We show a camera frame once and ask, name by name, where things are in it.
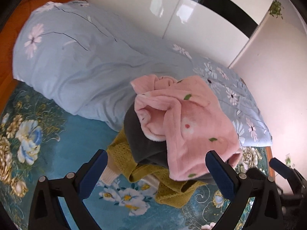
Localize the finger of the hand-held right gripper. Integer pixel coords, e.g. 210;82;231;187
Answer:
269;158;304;194

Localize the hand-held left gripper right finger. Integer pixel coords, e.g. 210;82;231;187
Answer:
205;150;285;230

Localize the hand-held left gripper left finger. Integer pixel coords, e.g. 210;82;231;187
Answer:
30;149;108;230

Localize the pink fleece garment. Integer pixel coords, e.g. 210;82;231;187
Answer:
130;75;243;181

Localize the cream white garment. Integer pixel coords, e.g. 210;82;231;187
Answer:
99;166;120;185

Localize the mustard knit sweater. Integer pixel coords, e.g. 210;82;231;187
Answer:
106;128;208;209

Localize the teal floral bed sheet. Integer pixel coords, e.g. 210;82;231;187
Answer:
0;80;271;230

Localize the dark grey garment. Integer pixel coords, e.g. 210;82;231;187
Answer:
123;105;217;186

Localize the light blue floral quilt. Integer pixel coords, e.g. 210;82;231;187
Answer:
13;0;273;146

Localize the orange wooden headboard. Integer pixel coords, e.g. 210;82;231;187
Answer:
0;0;87;115

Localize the white glossy wardrobe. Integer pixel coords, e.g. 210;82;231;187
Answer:
84;0;285;69

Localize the small green wall sticker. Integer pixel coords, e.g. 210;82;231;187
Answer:
284;154;295;167

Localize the green plant wall decal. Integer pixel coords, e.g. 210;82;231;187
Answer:
269;0;283;20

